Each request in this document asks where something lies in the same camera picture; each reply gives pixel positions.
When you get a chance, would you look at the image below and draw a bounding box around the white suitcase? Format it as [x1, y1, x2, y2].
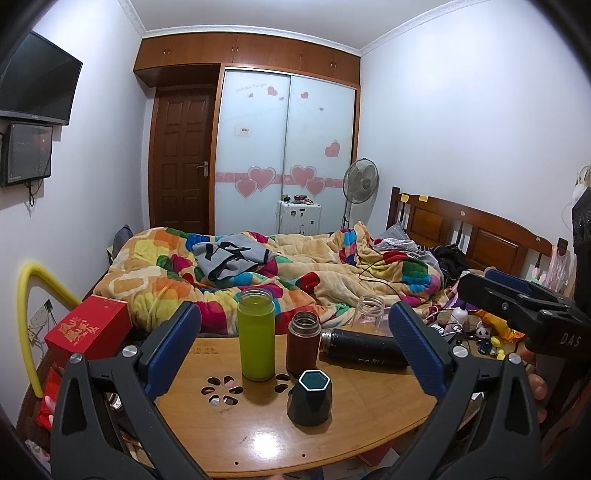
[276, 199, 321, 236]

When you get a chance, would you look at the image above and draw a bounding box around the clear plastic jar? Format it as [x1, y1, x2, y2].
[353, 295, 393, 337]

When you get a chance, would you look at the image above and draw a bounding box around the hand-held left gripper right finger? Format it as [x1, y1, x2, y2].
[388, 301, 543, 480]

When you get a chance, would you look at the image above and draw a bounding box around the grey garment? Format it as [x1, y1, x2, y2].
[191, 232, 282, 281]

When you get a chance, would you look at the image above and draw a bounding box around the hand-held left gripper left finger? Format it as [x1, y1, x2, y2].
[50, 301, 208, 480]

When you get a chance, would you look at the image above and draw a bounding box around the black wall television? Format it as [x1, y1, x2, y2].
[0, 30, 84, 126]

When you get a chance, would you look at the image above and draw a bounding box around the red cloth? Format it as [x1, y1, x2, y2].
[37, 392, 56, 431]

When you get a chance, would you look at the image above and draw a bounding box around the wooden bed headboard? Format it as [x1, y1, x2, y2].
[387, 186, 571, 282]

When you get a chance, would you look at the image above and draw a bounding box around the black thermos bottle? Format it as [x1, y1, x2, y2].
[320, 329, 409, 368]

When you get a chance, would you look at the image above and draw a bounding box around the black clothing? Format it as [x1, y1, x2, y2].
[431, 244, 469, 282]

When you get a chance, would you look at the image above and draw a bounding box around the brown wooden door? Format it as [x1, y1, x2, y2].
[148, 85, 218, 234]

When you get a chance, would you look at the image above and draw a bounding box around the red gift box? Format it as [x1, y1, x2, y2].
[45, 296, 131, 365]

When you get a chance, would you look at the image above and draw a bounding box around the dark chair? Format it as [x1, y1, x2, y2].
[107, 224, 134, 264]

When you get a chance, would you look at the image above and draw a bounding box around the orange bag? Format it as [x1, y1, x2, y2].
[480, 309, 525, 343]

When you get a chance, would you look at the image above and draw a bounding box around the brown thermos cup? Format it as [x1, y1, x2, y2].
[286, 311, 322, 377]

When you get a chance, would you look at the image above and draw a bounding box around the green bottle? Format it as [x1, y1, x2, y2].
[237, 287, 276, 383]

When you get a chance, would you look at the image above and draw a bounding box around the colourful printed blanket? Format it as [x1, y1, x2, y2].
[92, 222, 451, 335]

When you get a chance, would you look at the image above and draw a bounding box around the black cable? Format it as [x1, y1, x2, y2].
[358, 249, 430, 301]

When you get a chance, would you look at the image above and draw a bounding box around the white wall socket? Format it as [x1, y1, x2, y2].
[28, 300, 54, 344]

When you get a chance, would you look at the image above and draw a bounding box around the person's right hand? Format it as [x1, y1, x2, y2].
[516, 350, 550, 424]

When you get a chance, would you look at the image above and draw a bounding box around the yellow foam tube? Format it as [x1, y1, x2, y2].
[17, 262, 81, 398]

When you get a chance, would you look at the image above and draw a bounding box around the standing fan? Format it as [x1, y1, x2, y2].
[340, 158, 380, 230]

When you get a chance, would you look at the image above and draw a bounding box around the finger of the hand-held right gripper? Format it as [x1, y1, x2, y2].
[456, 273, 555, 344]
[484, 269, 583, 315]

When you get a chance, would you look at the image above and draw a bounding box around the grey striped pillow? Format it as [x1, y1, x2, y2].
[374, 222, 439, 268]

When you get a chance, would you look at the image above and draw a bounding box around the small black monitor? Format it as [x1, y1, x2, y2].
[0, 121, 53, 188]

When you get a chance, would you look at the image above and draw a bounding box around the brown overhead cabinet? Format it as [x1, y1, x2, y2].
[134, 31, 361, 88]

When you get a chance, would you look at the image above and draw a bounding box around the dark green hexagonal cup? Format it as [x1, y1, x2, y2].
[286, 369, 332, 428]

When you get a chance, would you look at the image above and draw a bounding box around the heart-print sliding wardrobe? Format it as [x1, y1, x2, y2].
[213, 65, 360, 236]

